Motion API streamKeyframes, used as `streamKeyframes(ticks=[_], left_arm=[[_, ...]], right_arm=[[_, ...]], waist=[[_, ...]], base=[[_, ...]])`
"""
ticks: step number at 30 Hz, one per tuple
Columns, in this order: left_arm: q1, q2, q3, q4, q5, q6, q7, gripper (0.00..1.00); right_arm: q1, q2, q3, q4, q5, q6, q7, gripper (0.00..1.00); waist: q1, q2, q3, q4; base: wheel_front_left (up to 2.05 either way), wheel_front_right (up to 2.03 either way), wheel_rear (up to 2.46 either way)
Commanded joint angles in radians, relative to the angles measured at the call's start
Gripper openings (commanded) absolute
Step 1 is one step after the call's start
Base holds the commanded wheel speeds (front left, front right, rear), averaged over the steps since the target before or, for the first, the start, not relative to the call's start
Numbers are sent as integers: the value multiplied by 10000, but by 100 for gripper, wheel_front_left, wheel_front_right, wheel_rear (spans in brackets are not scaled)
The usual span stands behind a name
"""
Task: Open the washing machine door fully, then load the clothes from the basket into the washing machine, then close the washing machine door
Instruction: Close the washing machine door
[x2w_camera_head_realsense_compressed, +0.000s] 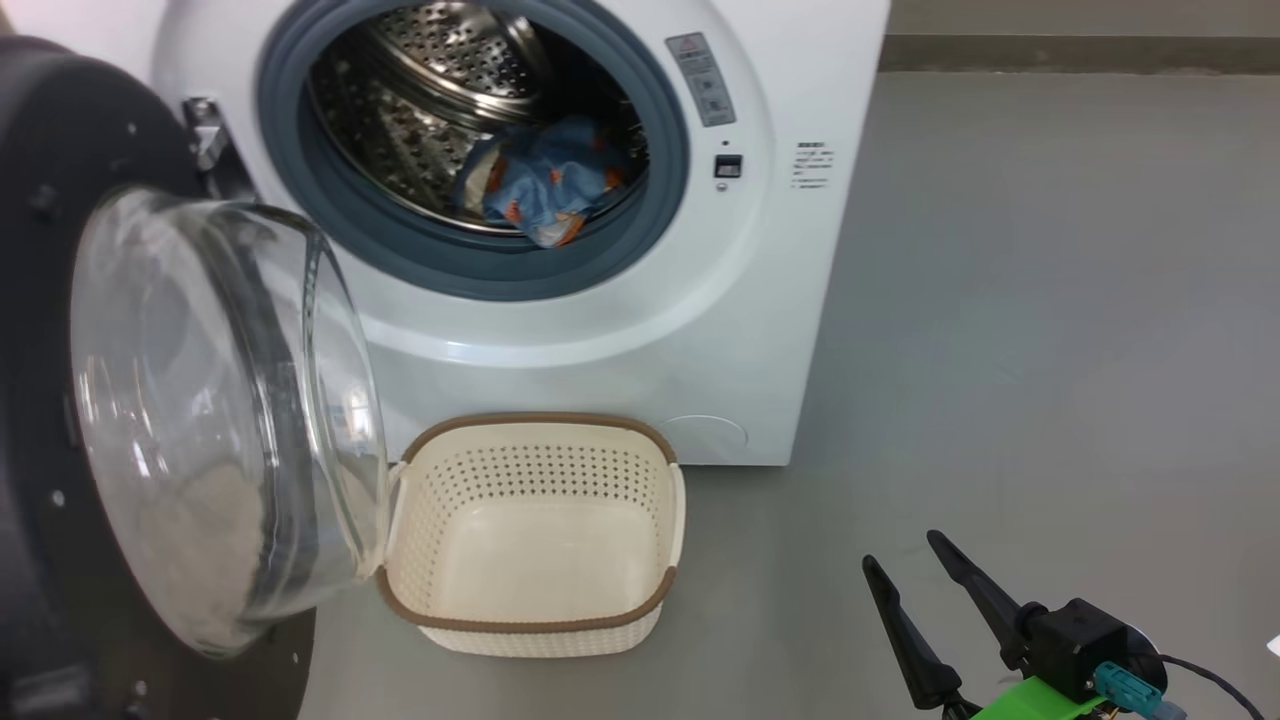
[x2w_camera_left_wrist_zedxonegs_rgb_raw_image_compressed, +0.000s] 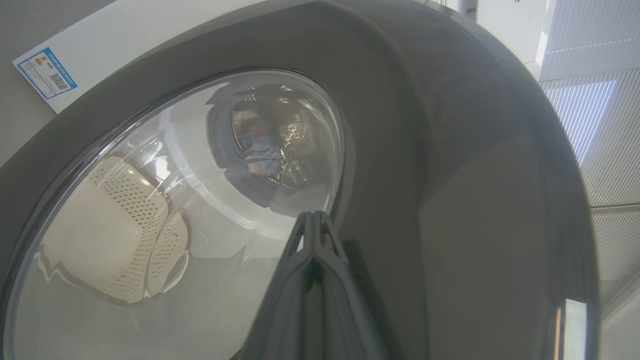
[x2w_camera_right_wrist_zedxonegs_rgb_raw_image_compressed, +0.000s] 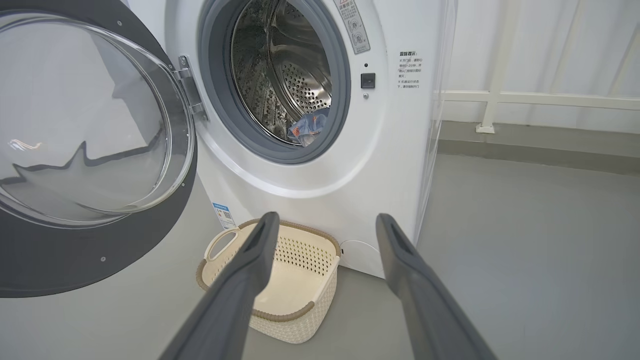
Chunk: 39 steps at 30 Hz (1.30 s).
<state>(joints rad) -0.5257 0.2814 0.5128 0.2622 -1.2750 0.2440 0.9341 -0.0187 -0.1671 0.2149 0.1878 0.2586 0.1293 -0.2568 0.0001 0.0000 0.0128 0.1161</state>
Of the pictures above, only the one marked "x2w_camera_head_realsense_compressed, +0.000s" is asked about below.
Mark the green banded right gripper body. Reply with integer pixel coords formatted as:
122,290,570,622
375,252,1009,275
940,675,1113,720

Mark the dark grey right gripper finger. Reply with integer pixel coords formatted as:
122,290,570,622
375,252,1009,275
926,530,1047,671
862,555,966,711

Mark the round glass washing machine door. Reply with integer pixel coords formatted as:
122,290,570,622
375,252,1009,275
0,35,392,720

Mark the grey warning sticker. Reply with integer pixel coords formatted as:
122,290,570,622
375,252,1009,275
666,32,738,128

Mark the perforated steel drum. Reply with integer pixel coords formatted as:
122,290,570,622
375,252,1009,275
308,0,651,238

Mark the round white filter cover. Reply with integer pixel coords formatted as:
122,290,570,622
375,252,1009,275
657,414,749,464

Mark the metal door hinge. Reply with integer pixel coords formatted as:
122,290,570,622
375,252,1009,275
182,96,237,177

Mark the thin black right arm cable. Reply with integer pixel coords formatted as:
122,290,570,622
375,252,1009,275
1160,655,1269,720

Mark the white front-load washing machine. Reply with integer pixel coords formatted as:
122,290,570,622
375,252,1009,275
0,0,891,468

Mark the grey rubber door gasket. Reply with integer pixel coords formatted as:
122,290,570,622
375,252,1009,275
255,0,691,303

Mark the cream perforated laundry basket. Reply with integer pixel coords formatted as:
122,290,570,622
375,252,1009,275
376,412,687,659

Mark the blue garment with cream lining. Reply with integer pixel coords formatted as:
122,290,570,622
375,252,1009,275
452,135,601,249

